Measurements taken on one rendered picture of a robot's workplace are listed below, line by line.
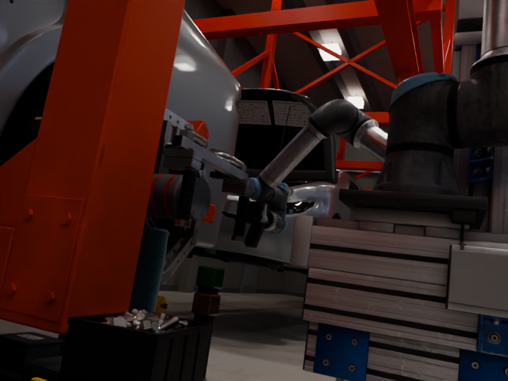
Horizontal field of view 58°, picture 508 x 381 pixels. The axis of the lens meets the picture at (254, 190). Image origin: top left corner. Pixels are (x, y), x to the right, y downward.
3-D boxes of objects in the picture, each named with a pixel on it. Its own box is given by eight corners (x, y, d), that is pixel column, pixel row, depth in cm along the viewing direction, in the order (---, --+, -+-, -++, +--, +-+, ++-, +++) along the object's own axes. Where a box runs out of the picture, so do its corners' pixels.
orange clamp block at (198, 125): (182, 150, 167) (193, 135, 173) (201, 150, 163) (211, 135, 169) (175, 134, 162) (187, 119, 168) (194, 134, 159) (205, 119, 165)
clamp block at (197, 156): (172, 170, 126) (175, 151, 127) (200, 171, 123) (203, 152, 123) (161, 165, 122) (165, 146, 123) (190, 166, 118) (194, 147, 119)
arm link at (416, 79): (398, 162, 92) (404, 97, 94) (470, 159, 84) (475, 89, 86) (374, 144, 83) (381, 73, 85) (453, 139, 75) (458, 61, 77)
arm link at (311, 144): (348, 102, 146) (248, 205, 163) (363, 114, 155) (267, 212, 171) (328, 82, 153) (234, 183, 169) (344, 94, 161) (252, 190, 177)
